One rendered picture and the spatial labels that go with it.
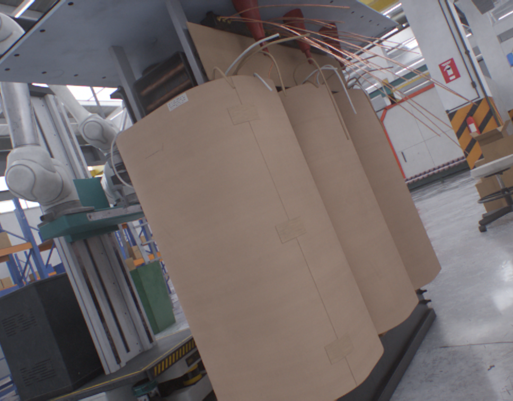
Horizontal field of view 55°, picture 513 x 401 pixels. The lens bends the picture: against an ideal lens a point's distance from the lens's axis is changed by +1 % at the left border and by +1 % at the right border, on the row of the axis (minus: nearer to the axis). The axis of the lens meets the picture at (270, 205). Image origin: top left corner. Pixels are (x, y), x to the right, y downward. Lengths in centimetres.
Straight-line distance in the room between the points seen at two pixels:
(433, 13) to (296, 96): 1076
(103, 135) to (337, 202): 98
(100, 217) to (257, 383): 128
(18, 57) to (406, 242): 151
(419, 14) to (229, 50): 1099
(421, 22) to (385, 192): 1045
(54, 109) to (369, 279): 188
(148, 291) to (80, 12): 485
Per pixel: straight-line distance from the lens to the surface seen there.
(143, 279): 601
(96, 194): 268
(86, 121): 210
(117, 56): 162
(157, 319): 608
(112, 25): 153
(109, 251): 266
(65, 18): 144
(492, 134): 472
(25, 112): 222
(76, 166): 273
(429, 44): 1228
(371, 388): 171
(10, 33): 230
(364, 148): 207
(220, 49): 151
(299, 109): 167
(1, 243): 1028
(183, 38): 145
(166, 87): 153
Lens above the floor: 67
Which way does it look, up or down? 2 degrees up
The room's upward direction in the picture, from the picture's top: 22 degrees counter-clockwise
